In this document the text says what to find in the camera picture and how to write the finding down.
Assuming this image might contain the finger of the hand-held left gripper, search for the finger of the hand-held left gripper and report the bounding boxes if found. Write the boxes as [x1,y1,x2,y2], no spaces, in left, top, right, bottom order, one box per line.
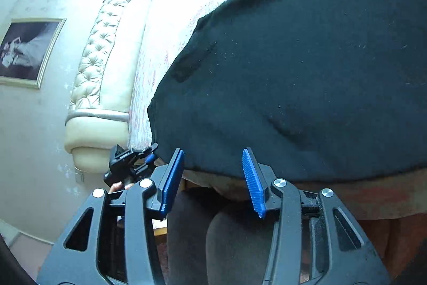
[133,143,159,159]
[135,153,158,177]

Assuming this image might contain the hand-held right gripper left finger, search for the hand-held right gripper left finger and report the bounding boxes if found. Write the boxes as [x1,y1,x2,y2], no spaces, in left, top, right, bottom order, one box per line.
[37,148,185,285]

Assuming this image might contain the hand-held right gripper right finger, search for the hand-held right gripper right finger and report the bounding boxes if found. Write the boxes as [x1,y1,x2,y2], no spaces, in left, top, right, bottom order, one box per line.
[242,147,391,285]

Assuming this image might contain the black pants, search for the black pants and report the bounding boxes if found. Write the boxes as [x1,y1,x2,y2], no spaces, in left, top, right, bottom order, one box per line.
[148,0,427,184]

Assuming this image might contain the person's left hand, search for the person's left hand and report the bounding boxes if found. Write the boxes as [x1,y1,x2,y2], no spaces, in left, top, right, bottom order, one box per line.
[108,182,136,194]

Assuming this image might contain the person's grey-clad leg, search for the person's grey-clad leg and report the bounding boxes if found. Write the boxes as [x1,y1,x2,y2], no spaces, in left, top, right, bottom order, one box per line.
[166,188,217,285]
[205,200,277,285]

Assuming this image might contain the cream tufted headboard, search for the cream tufted headboard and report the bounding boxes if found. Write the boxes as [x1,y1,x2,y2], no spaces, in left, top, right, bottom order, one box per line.
[65,0,154,172]

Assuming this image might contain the floral bed blanket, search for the floral bed blanket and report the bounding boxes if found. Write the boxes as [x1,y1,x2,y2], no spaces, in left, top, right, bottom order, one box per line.
[128,0,427,222]

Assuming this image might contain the framed wall picture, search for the framed wall picture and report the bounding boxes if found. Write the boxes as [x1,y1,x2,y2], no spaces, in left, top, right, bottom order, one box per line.
[0,18,66,89]

